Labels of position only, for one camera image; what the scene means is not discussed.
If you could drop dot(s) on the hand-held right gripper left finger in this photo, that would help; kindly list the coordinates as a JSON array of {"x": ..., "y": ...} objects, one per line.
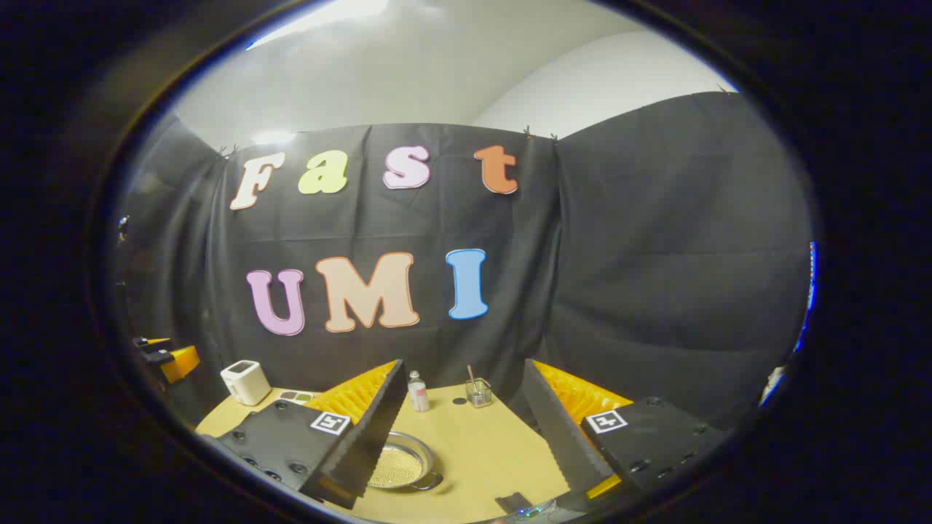
[{"x": 364, "y": 451}]

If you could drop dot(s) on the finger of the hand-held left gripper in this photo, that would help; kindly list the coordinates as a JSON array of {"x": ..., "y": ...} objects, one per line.
[{"x": 178, "y": 362}]

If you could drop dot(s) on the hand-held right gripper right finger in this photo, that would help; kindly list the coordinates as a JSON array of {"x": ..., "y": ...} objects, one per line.
[{"x": 561, "y": 437}]

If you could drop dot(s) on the white toaster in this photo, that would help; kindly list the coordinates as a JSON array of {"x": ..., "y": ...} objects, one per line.
[{"x": 246, "y": 382}]

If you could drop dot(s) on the clear plastic bottle red label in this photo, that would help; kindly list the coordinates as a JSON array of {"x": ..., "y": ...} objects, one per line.
[{"x": 418, "y": 393}]

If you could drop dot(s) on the small black stand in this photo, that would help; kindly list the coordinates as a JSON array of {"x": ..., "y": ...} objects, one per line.
[{"x": 514, "y": 503}]

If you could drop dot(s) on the white compartment tray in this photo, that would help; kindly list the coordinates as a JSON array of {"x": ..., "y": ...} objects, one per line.
[{"x": 295, "y": 397}]

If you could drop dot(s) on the wooden stick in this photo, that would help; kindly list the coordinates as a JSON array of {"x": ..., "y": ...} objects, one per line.
[{"x": 472, "y": 375}]

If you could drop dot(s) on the black backdrop cloth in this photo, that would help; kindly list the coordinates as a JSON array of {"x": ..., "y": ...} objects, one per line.
[{"x": 641, "y": 255}]

